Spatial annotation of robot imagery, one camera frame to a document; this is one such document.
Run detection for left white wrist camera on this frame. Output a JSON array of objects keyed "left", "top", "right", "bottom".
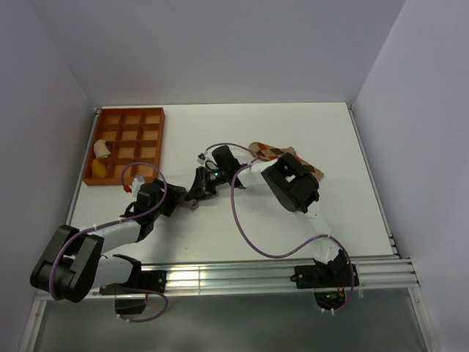
[{"left": 123, "top": 175, "right": 145, "bottom": 196}]

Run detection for grey sock red stripes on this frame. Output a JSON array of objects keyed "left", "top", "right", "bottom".
[{"left": 185, "top": 199, "right": 199, "bottom": 210}]

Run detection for rolled yellow sock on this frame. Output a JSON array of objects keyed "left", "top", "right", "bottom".
[{"left": 91, "top": 158, "right": 108, "bottom": 179}]

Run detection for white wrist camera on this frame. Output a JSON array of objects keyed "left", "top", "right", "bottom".
[
  {"left": 123, "top": 175, "right": 145, "bottom": 196},
  {"left": 197, "top": 151, "right": 208, "bottom": 166}
]

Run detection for tan argyle sock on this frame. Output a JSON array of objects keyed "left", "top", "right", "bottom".
[{"left": 248, "top": 142, "right": 324, "bottom": 181}]

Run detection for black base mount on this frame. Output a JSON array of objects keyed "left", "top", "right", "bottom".
[
  {"left": 290, "top": 265, "right": 360, "bottom": 289},
  {"left": 99, "top": 271, "right": 167, "bottom": 296}
]

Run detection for rolled beige sock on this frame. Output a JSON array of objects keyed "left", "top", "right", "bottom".
[{"left": 93, "top": 139, "right": 111, "bottom": 159}]

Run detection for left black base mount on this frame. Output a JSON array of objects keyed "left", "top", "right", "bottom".
[{"left": 99, "top": 271, "right": 167, "bottom": 296}]

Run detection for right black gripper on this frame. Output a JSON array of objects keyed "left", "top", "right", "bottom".
[{"left": 186, "top": 166, "right": 228, "bottom": 204}]

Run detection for orange compartment tray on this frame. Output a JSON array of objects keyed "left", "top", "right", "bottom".
[{"left": 82, "top": 107, "right": 165, "bottom": 186}]

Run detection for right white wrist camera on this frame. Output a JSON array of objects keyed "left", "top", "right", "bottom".
[{"left": 197, "top": 151, "right": 208, "bottom": 166}]

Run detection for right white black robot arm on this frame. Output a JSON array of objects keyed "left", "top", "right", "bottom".
[{"left": 185, "top": 143, "right": 352, "bottom": 286}]

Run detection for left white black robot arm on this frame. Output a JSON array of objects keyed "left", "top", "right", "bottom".
[{"left": 30, "top": 179, "right": 187, "bottom": 303}]

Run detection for aluminium frame rail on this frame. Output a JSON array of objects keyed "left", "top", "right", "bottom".
[{"left": 34, "top": 252, "right": 421, "bottom": 300}]

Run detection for black box under rail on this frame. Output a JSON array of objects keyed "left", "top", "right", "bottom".
[{"left": 114, "top": 296, "right": 147, "bottom": 316}]

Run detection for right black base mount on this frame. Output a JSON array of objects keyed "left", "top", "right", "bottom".
[{"left": 290, "top": 265, "right": 360, "bottom": 289}]

